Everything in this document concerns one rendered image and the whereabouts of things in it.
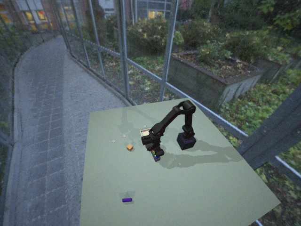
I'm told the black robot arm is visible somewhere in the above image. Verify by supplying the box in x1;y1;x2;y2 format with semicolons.
141;100;196;151

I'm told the small tan and brown cube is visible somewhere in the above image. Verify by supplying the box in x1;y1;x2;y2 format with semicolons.
127;144;133;151

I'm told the white rectangular tray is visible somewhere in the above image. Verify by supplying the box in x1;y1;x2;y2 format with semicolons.
140;128;151;137

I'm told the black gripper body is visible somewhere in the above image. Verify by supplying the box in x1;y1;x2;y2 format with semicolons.
152;141;165;157

